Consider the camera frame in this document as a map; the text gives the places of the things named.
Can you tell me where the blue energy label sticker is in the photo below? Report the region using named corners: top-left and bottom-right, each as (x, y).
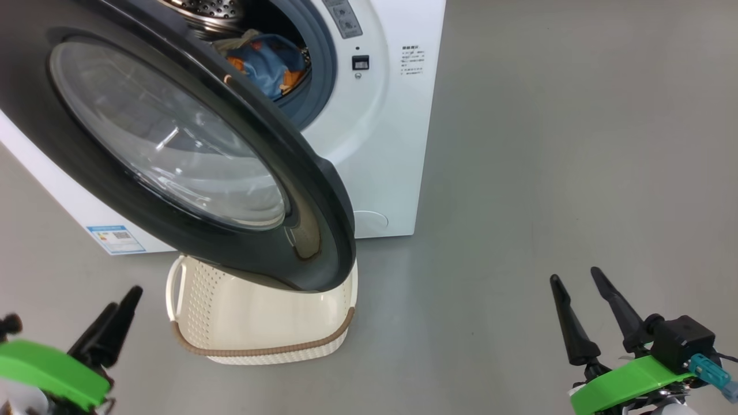
top-left (86, 225), bottom-right (146, 255)

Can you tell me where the teal cable connector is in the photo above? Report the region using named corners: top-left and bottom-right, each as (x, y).
top-left (688, 353), bottom-right (738, 404)

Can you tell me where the grey warning sticker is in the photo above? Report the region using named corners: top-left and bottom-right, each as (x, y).
top-left (322, 0), bottom-right (364, 39)

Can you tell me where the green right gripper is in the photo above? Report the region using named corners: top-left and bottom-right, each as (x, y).
top-left (549, 266), bottom-right (695, 415)

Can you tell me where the blue garment with beige waistband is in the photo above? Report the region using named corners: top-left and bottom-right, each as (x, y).
top-left (213, 29), bottom-right (261, 58)

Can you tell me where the cream perforated laundry basket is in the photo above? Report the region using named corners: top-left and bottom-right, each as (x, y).
top-left (165, 254), bottom-right (359, 365)

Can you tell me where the dark grey washing machine door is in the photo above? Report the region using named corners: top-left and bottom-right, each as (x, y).
top-left (0, 0), bottom-right (356, 293)

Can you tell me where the blue cartoon print garment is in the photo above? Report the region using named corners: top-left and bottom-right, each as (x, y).
top-left (226, 33), bottom-right (311, 102)

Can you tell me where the white front-load washing machine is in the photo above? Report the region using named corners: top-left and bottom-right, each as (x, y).
top-left (0, 0), bottom-right (447, 256)

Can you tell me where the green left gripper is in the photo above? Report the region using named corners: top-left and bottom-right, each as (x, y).
top-left (0, 285), bottom-right (143, 415)

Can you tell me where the round white filter cover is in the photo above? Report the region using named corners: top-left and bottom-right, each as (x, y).
top-left (353, 210), bottom-right (389, 238)

